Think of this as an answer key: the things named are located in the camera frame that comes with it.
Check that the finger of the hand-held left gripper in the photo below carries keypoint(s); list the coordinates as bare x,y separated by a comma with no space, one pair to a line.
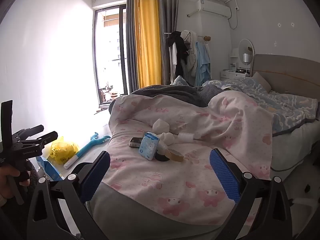
48,138
32,130

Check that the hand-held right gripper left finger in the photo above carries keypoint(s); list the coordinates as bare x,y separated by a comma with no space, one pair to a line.
96,175

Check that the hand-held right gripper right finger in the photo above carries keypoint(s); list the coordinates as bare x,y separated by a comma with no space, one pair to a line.
225,177

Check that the blue plastic bag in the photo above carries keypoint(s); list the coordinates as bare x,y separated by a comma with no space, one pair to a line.
51,170

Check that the black tissue pack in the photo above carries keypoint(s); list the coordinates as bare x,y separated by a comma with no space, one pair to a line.
136,142

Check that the black tape roll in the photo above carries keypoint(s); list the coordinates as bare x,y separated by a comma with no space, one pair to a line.
162,158

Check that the white wad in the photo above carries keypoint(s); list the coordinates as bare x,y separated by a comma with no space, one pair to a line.
167,138

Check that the white sock ball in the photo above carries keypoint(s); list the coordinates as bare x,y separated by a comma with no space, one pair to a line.
160,125

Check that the person's left hand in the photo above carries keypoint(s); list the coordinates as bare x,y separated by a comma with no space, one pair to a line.
8,182

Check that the yellow plastic bag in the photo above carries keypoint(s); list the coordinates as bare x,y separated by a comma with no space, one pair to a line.
62,151

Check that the blue plush back scratcher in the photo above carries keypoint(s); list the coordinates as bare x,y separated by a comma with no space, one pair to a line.
95,141

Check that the dark fuzzy cloth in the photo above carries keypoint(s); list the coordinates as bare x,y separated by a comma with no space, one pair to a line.
32,170

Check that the pink printed blanket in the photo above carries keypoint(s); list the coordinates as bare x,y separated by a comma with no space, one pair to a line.
175,180

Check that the cardboard tape roll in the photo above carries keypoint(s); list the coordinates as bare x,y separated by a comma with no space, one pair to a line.
176,157

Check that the blue tissue packet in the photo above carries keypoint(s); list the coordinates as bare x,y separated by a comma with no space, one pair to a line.
148,147

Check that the blue patterned quilt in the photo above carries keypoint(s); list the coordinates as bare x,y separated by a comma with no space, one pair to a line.
287,105

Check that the grey fleece blanket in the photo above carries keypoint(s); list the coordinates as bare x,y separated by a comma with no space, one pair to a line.
170,92

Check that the white dresser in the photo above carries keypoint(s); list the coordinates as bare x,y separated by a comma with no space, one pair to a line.
230,75

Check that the beige pillow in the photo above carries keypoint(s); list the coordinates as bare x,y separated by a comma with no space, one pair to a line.
261,81

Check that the blue patterned pillow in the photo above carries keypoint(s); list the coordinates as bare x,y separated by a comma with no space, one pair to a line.
180,80

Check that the white shelf organizer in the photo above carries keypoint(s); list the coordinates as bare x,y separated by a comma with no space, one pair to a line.
233,66

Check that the black framed window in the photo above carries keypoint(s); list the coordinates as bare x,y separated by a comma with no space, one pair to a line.
123,55

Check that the light blue garment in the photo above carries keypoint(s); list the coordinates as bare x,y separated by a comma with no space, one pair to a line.
202,67

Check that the white table lamp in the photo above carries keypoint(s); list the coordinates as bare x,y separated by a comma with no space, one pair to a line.
246,58

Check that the beige bed headboard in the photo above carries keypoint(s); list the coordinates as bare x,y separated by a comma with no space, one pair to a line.
287,72

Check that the grey curtain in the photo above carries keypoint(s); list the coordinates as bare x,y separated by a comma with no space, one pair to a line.
131,42
167,17

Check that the white jacket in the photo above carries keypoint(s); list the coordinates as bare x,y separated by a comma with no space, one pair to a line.
191,55

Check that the round mirror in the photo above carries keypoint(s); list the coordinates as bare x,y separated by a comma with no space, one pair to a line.
243,46

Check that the white shirt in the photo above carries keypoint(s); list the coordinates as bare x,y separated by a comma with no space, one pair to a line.
172,55

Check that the yellow curtain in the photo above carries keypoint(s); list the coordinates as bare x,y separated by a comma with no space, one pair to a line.
147,42

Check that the black garment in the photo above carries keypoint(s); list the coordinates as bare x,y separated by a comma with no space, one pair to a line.
180,45

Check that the white air conditioner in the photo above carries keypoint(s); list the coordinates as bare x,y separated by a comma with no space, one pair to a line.
215,8

